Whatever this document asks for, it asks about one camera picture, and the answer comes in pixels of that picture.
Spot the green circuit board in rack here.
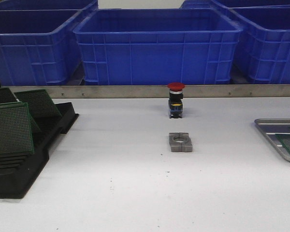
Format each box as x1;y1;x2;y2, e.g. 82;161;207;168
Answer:
0;101;34;155

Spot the blue plastic crate left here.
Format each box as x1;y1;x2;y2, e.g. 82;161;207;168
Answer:
0;10;84;86

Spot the silver metal tray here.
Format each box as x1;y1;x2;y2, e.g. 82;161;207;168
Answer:
255;119;290;162

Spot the blue plastic crate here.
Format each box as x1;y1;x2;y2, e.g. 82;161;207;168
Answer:
74;9;242;86
230;7;290;84
0;10;84;86

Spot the blue plastic crate right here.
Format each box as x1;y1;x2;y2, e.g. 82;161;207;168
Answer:
230;7;290;84

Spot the blue crate behind right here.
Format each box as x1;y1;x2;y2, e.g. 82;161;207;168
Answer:
181;0;290;9

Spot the green circuit board rear rack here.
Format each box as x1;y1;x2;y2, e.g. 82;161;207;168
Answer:
14;89;62;118

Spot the blue crate behind left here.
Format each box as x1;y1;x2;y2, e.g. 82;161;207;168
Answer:
0;0;98;10

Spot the blue plastic crate centre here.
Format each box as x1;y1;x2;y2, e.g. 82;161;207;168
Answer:
74;9;242;86

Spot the grey metal clamp block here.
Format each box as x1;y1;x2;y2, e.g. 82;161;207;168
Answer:
169;132;193;153

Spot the dark green circuit board rack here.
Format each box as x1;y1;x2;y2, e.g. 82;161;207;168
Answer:
0;87;17;104

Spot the red emergency stop button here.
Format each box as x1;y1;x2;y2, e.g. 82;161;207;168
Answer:
167;82;185;118

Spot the black slotted board rack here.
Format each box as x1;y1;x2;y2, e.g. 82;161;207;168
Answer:
0;84;79;199

